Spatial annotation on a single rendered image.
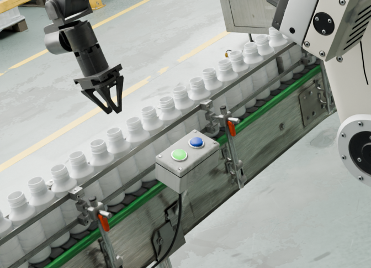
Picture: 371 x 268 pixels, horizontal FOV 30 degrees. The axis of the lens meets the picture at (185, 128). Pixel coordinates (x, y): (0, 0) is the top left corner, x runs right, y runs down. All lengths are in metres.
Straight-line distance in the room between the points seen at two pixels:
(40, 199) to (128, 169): 0.25
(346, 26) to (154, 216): 0.89
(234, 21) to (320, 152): 1.87
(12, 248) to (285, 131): 0.93
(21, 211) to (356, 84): 0.75
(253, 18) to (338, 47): 4.20
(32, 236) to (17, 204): 0.08
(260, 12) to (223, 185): 3.34
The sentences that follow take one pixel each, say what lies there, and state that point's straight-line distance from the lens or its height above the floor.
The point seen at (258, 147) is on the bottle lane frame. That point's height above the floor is 0.90.
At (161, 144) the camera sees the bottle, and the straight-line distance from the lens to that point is 1.74.
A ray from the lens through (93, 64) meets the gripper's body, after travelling 1.45.
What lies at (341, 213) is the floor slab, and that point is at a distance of 3.25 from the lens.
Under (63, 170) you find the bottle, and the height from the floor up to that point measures 1.16.
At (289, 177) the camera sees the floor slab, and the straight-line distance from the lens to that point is 3.58.
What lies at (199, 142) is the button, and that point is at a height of 1.12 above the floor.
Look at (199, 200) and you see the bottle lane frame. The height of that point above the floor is 0.88.
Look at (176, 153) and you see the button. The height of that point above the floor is 1.12.
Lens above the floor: 1.83
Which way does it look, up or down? 25 degrees down
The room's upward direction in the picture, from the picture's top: 15 degrees counter-clockwise
